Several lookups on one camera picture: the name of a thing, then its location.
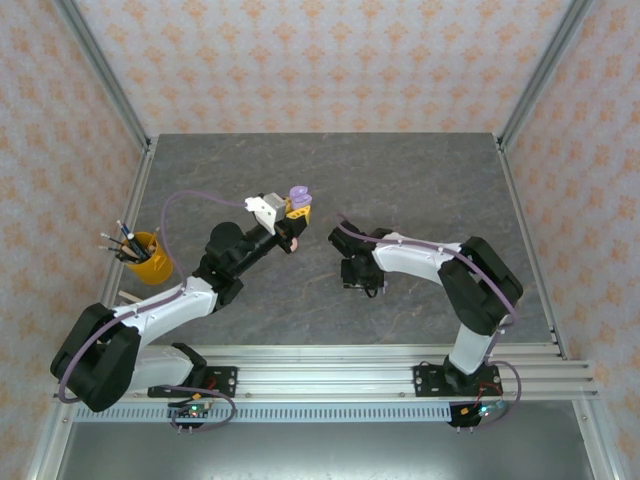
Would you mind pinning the purple earbud charging case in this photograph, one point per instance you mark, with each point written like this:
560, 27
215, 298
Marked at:
300, 196

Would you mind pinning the pink earbud charging case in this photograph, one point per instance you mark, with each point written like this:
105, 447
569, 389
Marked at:
294, 245

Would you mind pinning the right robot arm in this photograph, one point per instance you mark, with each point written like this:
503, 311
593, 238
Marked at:
415, 260

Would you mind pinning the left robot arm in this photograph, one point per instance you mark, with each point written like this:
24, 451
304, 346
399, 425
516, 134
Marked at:
165, 307

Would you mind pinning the yellow pen cup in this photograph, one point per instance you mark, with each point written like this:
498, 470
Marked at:
150, 265

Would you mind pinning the wooden pencil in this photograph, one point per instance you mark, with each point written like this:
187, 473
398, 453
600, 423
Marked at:
134, 248

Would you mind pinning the blue pen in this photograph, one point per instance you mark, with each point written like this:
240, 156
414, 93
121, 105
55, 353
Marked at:
125, 231

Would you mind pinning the black pen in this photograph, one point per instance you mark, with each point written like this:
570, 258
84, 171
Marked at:
112, 238
111, 249

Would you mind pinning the black controller board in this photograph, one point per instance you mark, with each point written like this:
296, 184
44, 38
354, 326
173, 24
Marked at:
192, 412
480, 412

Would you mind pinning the grey metal sheet panel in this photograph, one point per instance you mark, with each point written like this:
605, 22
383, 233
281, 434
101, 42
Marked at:
325, 455

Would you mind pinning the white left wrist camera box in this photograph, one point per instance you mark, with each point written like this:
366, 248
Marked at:
265, 212

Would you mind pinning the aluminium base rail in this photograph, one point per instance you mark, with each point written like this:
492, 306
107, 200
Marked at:
325, 372

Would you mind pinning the aluminium table side rail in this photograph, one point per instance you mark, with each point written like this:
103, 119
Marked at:
515, 190
137, 190

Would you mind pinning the aluminium frame corner post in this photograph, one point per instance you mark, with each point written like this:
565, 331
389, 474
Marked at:
545, 70
104, 70

